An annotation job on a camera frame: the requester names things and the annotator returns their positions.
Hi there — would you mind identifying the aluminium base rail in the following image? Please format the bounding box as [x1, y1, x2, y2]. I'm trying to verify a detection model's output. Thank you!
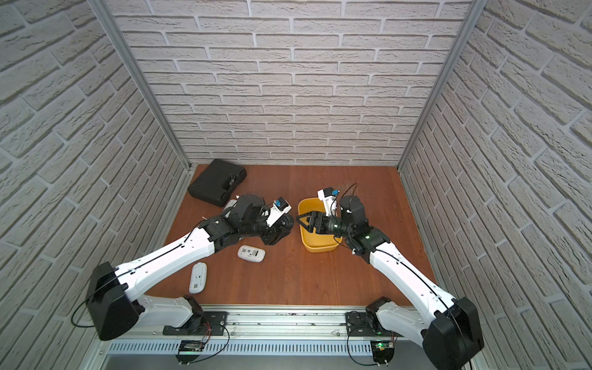
[101, 306, 416, 360]

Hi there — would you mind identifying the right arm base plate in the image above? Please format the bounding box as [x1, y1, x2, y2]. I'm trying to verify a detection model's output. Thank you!
[345, 311, 401, 338]

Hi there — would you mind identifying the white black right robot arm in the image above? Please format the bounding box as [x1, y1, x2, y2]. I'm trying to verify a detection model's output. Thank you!
[298, 195, 484, 369]

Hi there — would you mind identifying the white mouse near case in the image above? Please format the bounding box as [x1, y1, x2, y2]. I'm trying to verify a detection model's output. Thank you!
[224, 199, 237, 209]

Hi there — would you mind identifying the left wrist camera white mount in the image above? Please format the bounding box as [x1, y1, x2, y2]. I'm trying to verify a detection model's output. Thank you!
[266, 197, 291, 228]

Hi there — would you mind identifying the white upturned mouse with label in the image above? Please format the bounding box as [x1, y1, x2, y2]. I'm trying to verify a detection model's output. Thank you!
[237, 245, 266, 263]

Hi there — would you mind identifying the controller board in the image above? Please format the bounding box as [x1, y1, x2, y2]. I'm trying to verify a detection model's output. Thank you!
[176, 340, 206, 365]
[370, 341, 395, 366]

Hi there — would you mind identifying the white mouse front left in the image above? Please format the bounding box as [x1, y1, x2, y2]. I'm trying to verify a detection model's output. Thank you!
[189, 262, 208, 294]

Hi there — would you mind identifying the yellow plastic storage box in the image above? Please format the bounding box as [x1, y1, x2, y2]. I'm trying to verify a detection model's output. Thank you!
[298, 197, 342, 253]

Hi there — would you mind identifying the right controller board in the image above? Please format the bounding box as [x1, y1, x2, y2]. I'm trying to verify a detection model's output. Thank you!
[370, 341, 395, 366]

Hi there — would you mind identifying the black carrying case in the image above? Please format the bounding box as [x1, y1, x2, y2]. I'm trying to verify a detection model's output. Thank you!
[187, 159, 247, 207]

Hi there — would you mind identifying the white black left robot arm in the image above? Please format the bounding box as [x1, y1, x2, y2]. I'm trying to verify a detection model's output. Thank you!
[84, 194, 294, 341]

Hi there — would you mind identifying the left controller board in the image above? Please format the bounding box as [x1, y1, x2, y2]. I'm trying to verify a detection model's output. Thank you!
[176, 340, 206, 365]

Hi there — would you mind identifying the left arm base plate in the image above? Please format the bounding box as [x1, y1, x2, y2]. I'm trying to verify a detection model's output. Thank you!
[163, 311, 228, 337]

